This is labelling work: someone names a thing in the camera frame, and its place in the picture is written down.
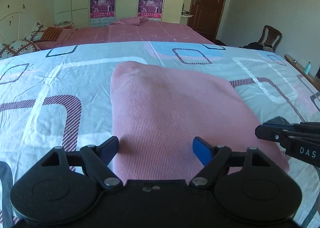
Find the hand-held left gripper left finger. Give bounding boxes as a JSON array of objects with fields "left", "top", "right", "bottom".
[{"left": 40, "top": 136, "right": 123, "bottom": 190}]

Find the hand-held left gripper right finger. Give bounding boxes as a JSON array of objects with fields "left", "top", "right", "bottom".
[{"left": 189, "top": 136, "right": 273, "bottom": 190}]

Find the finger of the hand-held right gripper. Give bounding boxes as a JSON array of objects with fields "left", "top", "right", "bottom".
[
  {"left": 264, "top": 116, "right": 320, "bottom": 131},
  {"left": 255, "top": 124, "right": 320, "bottom": 147}
]

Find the pink ribbed knit top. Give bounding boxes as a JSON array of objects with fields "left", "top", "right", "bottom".
[{"left": 110, "top": 61, "right": 290, "bottom": 186}]

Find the dark clothes pile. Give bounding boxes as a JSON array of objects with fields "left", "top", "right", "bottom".
[{"left": 242, "top": 42, "right": 276, "bottom": 52}]

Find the wooden bed footboard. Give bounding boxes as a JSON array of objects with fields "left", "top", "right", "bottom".
[{"left": 284, "top": 54, "right": 320, "bottom": 84}]

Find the patterned bed sheet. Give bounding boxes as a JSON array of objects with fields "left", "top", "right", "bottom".
[{"left": 0, "top": 41, "right": 320, "bottom": 228}]

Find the brown wooden chair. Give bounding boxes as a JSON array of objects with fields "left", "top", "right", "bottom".
[{"left": 257, "top": 25, "right": 283, "bottom": 51}]

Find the pink checked bedspread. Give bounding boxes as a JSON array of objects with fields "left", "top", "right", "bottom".
[{"left": 37, "top": 21, "right": 216, "bottom": 48}]

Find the pink folded blanket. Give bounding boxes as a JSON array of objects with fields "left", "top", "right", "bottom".
[{"left": 109, "top": 17, "right": 148, "bottom": 26}]

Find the orange striped pillow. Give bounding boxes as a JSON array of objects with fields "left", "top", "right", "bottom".
[{"left": 37, "top": 27, "right": 63, "bottom": 42}]

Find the stack of books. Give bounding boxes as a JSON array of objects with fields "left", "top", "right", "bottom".
[{"left": 53, "top": 20, "right": 76, "bottom": 29}]

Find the floral patterned pillow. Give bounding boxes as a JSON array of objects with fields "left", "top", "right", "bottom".
[
  {"left": 0, "top": 40, "right": 42, "bottom": 59},
  {"left": 24, "top": 21, "right": 46, "bottom": 42}
]

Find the brown wooden door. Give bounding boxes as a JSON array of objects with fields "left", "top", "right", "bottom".
[{"left": 187, "top": 0, "right": 232, "bottom": 41}]

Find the purple calendar poster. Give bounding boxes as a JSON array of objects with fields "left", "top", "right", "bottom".
[
  {"left": 90, "top": 0, "right": 116, "bottom": 20},
  {"left": 137, "top": 0, "right": 165, "bottom": 18}
]

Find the white rounded headboard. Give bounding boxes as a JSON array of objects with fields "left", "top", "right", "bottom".
[{"left": 0, "top": 0, "right": 42, "bottom": 46}]

